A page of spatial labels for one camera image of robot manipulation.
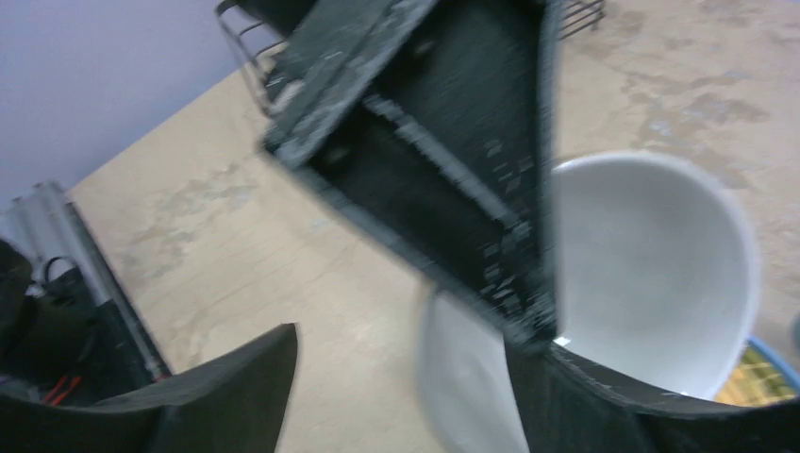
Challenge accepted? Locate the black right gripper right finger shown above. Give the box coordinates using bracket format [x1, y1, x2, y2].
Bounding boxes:
[505, 344, 799, 452]

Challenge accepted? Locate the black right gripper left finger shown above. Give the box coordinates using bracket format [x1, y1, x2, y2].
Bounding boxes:
[1, 324, 298, 453]

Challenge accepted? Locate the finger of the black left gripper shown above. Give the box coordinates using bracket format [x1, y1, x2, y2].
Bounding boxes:
[299, 1, 559, 354]
[264, 1, 436, 168]

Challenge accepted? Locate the white ceramic bowl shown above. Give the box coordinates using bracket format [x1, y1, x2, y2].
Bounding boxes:
[417, 152, 760, 452]

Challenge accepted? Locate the blue plate with bamboo pattern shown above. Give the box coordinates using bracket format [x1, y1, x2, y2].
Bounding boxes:
[714, 337, 799, 407]

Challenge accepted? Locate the black wire dish rack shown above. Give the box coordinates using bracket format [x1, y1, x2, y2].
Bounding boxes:
[214, 0, 606, 116]

